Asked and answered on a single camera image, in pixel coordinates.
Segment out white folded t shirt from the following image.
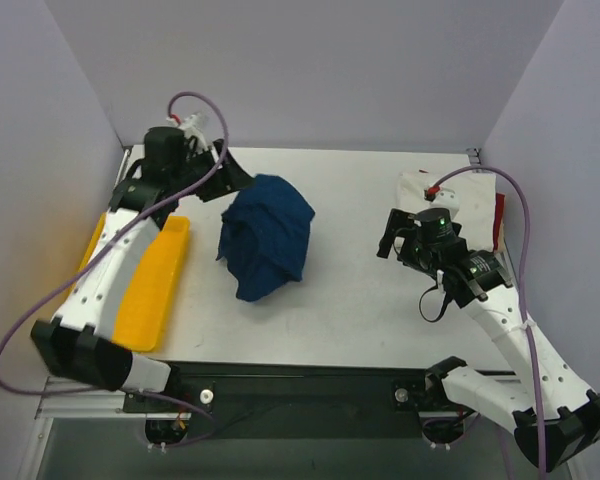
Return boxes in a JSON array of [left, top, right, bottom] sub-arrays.
[[397, 171, 496, 251]]

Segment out blue t shirt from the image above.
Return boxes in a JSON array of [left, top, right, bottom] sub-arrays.
[[216, 174, 315, 303]]

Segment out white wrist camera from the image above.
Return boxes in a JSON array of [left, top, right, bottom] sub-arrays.
[[166, 112, 209, 146], [424, 186, 460, 217]]

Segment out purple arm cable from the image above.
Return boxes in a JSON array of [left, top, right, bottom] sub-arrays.
[[432, 166, 551, 474], [0, 91, 230, 447]]

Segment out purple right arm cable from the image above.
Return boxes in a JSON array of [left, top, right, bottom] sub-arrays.
[[432, 166, 551, 474]]

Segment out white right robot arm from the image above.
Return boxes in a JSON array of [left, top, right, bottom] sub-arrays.
[[377, 208, 600, 472]]

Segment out aluminium frame rail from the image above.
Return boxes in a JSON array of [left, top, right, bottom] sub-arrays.
[[34, 377, 131, 420]]

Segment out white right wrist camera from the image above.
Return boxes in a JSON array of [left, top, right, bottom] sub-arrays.
[[424, 186, 460, 217]]

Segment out yellow plastic tray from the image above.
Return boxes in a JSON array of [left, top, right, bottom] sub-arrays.
[[59, 215, 190, 353]]

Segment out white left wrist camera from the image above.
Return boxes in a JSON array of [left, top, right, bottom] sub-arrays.
[[166, 112, 209, 146]]

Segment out red folded t shirt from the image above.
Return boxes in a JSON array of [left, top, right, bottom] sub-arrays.
[[493, 192, 506, 252]]

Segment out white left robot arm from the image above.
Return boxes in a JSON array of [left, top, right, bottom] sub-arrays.
[[31, 126, 253, 412]]

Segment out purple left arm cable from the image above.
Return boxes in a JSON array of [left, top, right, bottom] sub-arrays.
[[0, 91, 230, 447]]

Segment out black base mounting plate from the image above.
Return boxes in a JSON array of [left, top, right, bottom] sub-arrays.
[[123, 362, 472, 446]]

